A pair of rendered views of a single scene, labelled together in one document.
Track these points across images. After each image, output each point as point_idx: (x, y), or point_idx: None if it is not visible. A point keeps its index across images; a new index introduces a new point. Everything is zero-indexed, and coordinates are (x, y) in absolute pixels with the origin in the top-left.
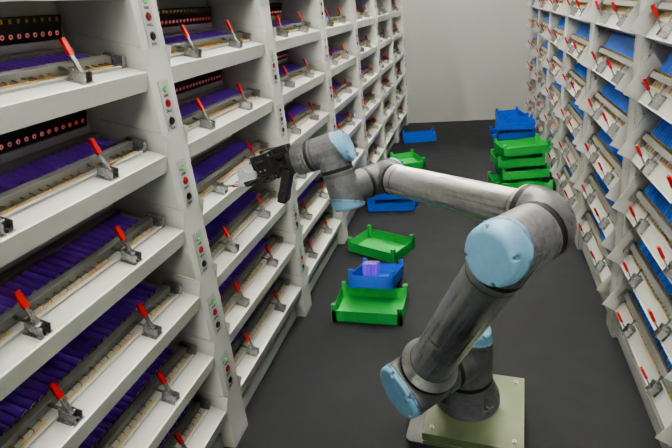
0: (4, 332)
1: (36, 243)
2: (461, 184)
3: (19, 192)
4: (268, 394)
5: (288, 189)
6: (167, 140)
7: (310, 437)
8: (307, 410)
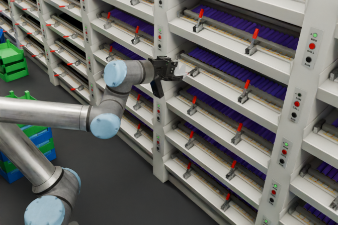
0: (109, 21)
1: (107, 1)
2: (8, 97)
3: None
4: (177, 199)
5: (152, 88)
6: (156, 9)
7: (129, 200)
8: (148, 208)
